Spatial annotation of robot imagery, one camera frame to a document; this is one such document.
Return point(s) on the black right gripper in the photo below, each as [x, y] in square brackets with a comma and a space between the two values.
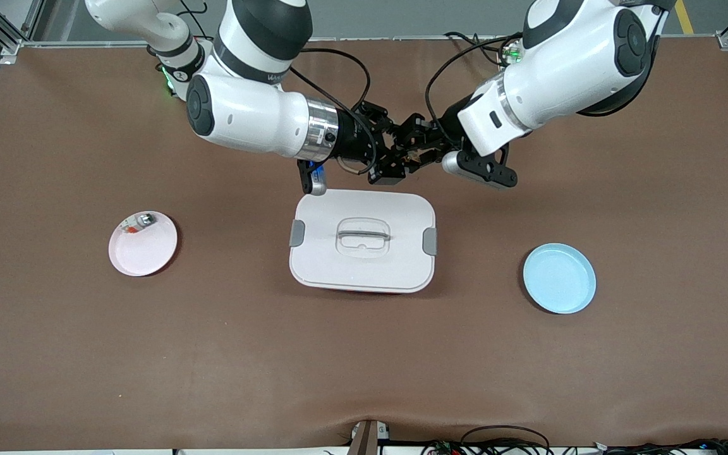
[352, 139]

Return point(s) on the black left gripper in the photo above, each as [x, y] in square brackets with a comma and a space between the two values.
[445, 134]

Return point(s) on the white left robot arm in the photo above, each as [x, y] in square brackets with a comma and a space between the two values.
[566, 69]

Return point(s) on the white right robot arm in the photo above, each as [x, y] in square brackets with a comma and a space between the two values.
[250, 120]

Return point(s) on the white lidded storage box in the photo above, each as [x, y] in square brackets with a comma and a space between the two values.
[339, 215]

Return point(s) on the light blue round plate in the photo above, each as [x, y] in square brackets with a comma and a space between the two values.
[560, 278]

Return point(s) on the brown table cover mat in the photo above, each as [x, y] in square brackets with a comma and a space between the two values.
[364, 366]

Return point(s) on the pale pink round plate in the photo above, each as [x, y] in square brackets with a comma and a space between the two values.
[143, 259]

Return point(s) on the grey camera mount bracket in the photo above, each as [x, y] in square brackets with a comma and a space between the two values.
[367, 439]

